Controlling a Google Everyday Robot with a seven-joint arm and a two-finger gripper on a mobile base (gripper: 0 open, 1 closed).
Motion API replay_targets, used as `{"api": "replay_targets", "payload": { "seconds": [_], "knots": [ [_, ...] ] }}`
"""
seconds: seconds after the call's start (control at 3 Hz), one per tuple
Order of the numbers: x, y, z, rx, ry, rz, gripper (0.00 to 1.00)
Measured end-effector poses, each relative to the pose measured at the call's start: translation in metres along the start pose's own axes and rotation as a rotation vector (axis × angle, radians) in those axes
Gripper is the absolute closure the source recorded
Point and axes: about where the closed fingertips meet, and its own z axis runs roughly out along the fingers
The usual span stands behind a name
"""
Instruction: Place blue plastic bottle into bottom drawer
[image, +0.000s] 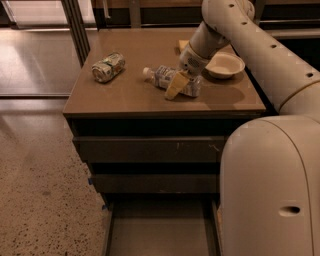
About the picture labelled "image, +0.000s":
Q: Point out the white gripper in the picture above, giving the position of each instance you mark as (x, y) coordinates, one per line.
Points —
(192, 62)

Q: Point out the open bottom drawer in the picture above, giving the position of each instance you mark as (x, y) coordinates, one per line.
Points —
(162, 227)

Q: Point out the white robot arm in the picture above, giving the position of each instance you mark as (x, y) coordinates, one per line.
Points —
(270, 167)

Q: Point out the white paper bowl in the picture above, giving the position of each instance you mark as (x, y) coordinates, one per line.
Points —
(224, 65)

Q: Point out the clear plastic water bottle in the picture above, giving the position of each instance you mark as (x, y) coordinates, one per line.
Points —
(162, 76)

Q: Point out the metal railing frame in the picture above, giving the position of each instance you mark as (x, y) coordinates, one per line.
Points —
(147, 29)

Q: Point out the top drawer front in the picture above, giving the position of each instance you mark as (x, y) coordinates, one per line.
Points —
(190, 149)

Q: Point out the yellow sponge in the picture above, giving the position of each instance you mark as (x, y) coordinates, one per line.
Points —
(182, 45)

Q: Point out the middle drawer front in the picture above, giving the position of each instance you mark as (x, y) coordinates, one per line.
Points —
(158, 183)

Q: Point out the brown drawer cabinet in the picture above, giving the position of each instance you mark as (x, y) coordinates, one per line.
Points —
(128, 106)

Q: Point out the crushed green soda can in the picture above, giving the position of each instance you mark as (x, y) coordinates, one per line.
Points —
(108, 68)

